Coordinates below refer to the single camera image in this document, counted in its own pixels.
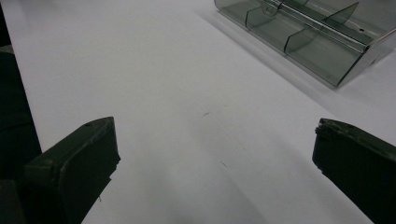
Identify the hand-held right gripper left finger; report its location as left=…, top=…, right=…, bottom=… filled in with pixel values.
left=23, top=116, right=121, bottom=224

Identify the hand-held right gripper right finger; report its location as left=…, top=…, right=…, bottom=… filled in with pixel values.
left=312, top=118, right=396, bottom=224

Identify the clear grey compartment box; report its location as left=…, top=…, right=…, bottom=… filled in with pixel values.
left=214, top=0, right=396, bottom=89

